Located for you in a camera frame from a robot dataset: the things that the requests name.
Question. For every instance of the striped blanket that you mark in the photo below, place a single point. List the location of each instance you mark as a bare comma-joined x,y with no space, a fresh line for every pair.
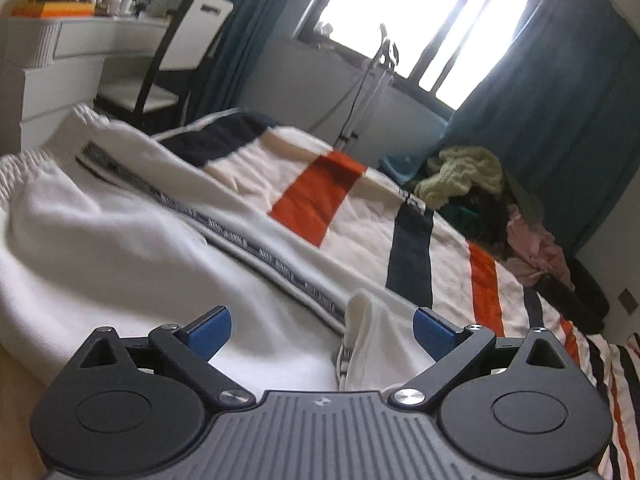
310,195

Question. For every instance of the orange box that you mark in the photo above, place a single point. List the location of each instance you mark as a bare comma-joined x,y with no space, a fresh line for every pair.
50,9

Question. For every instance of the teal curtain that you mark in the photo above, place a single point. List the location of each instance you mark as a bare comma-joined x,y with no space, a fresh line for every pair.
255,20
565,110

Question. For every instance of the dark cloth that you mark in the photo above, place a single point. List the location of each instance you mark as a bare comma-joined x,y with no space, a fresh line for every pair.
487,225

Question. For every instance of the white dressing table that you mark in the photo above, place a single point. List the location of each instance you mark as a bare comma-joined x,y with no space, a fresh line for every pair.
50,85

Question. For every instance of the white chair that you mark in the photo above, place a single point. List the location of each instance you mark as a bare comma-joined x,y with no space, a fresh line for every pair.
210,15

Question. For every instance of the garment steamer stand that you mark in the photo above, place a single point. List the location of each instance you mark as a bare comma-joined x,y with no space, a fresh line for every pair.
382,55

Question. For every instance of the white zip-up sweater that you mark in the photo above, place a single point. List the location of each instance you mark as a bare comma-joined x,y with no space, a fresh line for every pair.
125,250

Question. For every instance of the yellow-green garment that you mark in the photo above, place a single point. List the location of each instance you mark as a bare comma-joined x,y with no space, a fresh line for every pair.
465,172

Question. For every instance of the window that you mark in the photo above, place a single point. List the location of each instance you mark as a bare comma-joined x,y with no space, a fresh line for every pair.
400,10

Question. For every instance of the black garment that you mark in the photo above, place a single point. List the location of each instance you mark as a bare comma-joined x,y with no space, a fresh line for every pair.
580,295

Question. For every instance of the wall switch plate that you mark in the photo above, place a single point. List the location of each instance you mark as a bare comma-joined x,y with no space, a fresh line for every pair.
629,300

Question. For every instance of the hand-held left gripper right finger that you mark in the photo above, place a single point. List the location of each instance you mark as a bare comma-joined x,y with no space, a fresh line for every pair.
432,332

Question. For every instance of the green garment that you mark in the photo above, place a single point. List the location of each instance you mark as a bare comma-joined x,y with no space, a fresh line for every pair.
460,217

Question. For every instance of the pink garment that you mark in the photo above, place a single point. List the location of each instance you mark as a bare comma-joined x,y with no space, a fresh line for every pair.
537,250

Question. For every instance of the olive garment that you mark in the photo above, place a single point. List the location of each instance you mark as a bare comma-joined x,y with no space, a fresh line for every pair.
525,200

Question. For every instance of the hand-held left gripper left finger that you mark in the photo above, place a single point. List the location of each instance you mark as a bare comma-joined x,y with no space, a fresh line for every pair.
210,335

